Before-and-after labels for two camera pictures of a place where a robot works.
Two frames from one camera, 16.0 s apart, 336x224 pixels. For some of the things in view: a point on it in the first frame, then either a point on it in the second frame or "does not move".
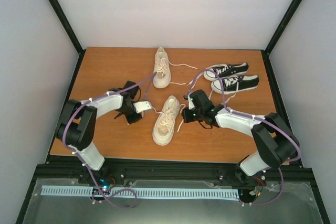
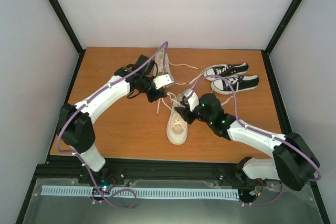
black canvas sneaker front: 235,84 does not move
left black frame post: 64,19 does not move
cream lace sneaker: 164,128 → 177,125
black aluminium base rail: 60,166 does not move
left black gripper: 132,120 → 161,94
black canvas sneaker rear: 226,70 does not move
